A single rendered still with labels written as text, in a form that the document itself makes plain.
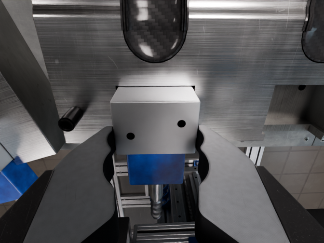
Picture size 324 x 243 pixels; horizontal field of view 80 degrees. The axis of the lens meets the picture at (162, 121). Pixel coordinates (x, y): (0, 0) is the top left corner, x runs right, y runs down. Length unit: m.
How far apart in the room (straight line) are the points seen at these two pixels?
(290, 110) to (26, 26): 0.26
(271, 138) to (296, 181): 1.48
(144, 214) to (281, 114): 1.21
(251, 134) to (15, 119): 0.20
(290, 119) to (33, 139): 0.24
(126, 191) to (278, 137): 1.00
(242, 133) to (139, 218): 1.25
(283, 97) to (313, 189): 1.73
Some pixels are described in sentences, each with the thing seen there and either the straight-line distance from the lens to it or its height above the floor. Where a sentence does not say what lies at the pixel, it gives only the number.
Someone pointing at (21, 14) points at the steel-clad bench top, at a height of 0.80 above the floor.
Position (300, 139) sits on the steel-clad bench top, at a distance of 0.33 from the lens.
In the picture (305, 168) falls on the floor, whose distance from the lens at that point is 1.72.
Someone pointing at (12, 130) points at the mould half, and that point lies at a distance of 0.23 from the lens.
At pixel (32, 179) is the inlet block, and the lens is 0.27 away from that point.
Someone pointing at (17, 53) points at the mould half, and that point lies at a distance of 0.23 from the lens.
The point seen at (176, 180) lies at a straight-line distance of 0.16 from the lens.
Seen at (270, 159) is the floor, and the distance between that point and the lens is 1.52.
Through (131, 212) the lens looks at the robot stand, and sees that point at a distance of 1.33.
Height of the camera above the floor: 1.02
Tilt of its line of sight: 62 degrees down
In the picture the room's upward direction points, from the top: 176 degrees clockwise
